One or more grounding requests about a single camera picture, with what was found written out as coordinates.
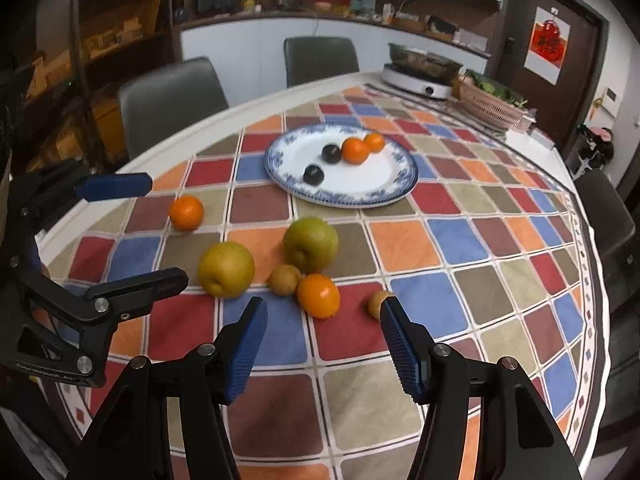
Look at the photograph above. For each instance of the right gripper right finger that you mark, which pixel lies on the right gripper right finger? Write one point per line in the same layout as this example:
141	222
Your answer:
519	439

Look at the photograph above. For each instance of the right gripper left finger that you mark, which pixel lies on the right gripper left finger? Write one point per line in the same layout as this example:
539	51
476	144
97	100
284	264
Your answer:
208	378

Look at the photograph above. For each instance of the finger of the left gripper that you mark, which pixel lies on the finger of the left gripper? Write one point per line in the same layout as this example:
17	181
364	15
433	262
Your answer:
134	297
100	187

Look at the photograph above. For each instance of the yellow pear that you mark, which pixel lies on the yellow pear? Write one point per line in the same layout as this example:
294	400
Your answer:
226	270

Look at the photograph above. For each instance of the brown kiwi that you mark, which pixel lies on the brown kiwi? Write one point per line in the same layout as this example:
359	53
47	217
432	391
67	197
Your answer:
375	302
283	280

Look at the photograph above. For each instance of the green pear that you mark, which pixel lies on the green pear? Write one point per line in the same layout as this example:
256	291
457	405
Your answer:
310	244

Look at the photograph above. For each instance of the dark plum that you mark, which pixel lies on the dark plum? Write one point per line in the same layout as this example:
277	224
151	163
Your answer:
313	175
331	154

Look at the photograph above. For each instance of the large orange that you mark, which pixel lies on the large orange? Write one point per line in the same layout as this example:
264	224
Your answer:
355	151

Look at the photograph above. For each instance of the small front orange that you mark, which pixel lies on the small front orange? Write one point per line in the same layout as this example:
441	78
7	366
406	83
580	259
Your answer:
375	142

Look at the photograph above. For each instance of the near grey chair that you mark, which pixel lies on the near grey chair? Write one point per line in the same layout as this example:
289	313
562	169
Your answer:
163	102

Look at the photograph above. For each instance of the grey chair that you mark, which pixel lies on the grey chair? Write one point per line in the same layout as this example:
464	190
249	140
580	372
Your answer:
606	211
163	102
312	58

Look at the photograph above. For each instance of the colourful checkered tablecloth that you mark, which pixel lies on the colourful checkered tablecloth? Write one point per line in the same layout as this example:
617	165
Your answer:
488	251

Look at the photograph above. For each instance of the right side grey chair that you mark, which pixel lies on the right side grey chair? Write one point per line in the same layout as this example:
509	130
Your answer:
606	211

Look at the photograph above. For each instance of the far grey chair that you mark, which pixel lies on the far grey chair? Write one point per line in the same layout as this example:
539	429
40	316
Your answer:
312	58

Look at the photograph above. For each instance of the blue white porcelain plate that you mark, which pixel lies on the blue white porcelain plate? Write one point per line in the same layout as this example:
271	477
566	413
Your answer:
383	179

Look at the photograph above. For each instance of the dark wooden door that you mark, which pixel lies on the dark wooden door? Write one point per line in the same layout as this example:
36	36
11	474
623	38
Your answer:
560	109

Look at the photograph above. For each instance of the steel pan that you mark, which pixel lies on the steel pan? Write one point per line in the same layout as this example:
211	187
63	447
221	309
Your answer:
425	65

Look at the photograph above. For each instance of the white induction cooker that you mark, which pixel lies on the white induction cooker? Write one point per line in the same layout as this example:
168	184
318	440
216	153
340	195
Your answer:
421	87

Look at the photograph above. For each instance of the red fu poster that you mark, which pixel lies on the red fu poster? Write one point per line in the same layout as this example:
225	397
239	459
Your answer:
547	46

